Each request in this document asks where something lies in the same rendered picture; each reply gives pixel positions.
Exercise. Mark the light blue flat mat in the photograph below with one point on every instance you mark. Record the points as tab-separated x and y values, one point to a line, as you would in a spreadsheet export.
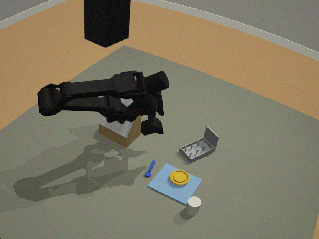
162	184

